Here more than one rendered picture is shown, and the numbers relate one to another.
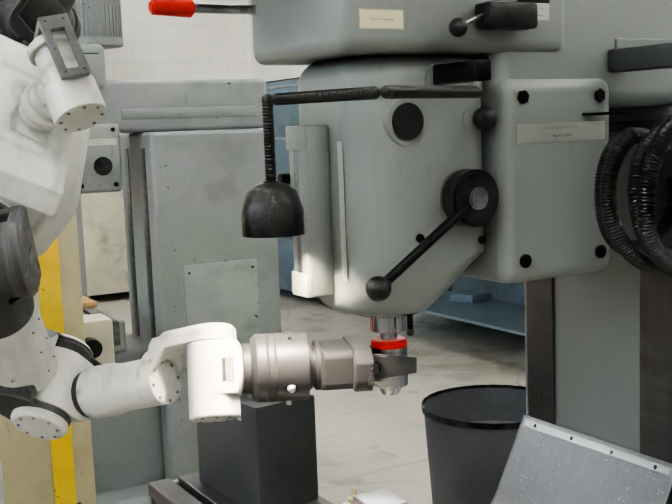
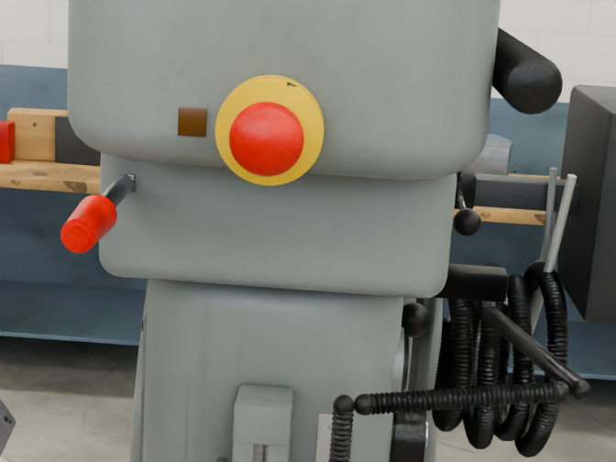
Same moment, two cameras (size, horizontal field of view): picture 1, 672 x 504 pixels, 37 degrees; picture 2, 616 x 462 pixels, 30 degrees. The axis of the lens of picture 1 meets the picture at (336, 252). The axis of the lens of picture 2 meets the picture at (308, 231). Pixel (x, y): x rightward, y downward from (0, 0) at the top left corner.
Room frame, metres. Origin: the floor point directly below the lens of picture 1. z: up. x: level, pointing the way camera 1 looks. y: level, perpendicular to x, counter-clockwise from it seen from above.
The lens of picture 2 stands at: (0.83, 0.66, 1.87)
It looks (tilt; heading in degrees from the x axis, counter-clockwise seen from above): 15 degrees down; 301
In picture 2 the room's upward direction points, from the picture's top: 4 degrees clockwise
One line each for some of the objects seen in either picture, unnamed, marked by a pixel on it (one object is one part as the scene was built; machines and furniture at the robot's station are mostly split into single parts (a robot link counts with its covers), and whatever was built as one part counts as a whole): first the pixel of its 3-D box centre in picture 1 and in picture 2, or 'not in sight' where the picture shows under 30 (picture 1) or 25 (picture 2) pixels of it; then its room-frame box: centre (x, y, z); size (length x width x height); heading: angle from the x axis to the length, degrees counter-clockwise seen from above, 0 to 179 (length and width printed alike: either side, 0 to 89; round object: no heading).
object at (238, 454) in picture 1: (254, 436); not in sight; (1.74, 0.16, 1.00); 0.22 x 0.12 x 0.20; 35
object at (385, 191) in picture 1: (387, 185); (270, 430); (1.30, -0.07, 1.47); 0.21 x 0.19 x 0.32; 30
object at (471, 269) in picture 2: (461, 80); (454, 291); (1.18, -0.15, 1.60); 0.08 x 0.02 x 0.04; 30
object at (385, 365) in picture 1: (393, 366); not in sight; (1.26, -0.07, 1.24); 0.06 x 0.02 x 0.03; 98
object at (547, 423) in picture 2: (649, 192); (473, 355); (1.26, -0.40, 1.45); 0.18 x 0.16 x 0.21; 120
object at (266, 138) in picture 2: not in sight; (267, 137); (1.17, 0.15, 1.76); 0.04 x 0.03 x 0.04; 30
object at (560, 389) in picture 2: (328, 95); (476, 397); (1.09, 0.00, 1.58); 0.17 x 0.01 x 0.01; 49
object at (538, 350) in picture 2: (434, 92); (530, 347); (1.10, -0.11, 1.58); 0.17 x 0.01 x 0.01; 136
